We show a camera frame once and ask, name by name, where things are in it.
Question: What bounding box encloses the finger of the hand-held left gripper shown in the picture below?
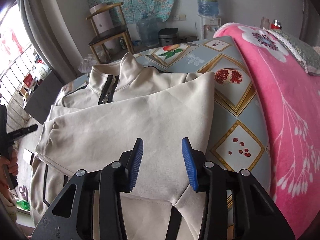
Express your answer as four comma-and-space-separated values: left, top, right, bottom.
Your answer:
10, 124, 39, 141

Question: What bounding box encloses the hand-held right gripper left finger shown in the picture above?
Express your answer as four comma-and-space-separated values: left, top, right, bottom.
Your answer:
31, 138, 144, 240

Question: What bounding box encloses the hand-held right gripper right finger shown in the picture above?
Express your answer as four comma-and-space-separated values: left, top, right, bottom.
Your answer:
182, 137, 296, 240

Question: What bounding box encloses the beige zip jacket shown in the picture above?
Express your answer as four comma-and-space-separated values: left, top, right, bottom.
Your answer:
30, 52, 216, 240

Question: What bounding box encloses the person's left hand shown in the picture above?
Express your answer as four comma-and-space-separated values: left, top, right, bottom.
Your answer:
0, 155, 19, 188

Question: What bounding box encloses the dark cabinet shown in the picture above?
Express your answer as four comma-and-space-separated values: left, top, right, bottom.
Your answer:
24, 70, 73, 125

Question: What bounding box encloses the metal window railing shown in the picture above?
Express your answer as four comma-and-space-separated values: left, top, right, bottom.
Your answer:
0, 42, 50, 128

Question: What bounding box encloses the green plastic bag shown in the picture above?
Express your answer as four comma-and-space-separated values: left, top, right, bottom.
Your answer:
15, 198, 31, 212

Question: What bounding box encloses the fruit print tablecloth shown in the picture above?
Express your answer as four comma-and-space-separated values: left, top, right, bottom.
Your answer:
54, 35, 275, 240

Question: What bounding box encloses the clear plastic bag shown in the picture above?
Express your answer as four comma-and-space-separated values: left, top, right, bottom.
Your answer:
77, 54, 97, 73

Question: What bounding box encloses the pink floral blanket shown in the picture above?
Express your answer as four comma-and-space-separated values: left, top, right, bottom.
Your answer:
212, 22, 320, 239

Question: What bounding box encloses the grey curtain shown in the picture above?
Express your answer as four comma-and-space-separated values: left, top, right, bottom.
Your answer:
17, 0, 87, 80

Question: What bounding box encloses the wooden chair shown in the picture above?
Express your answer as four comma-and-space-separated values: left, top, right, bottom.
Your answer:
86, 1, 135, 65

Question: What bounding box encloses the grey rice cooker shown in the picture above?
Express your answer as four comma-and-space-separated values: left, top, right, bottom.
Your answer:
158, 28, 179, 47

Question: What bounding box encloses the empty clear water jug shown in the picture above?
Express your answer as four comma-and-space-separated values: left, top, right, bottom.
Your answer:
136, 12, 159, 47

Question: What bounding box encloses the white cylindrical appliance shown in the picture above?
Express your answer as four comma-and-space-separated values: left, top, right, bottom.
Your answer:
89, 2, 116, 53

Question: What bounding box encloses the white water dispenser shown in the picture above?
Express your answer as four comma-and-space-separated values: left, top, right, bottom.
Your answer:
197, 15, 222, 40

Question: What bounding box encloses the grey lace-trimmed pillow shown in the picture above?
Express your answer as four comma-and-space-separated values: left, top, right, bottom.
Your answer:
266, 29, 320, 75

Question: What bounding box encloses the blue water bottle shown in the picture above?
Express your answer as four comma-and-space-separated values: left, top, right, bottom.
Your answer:
196, 0, 220, 17

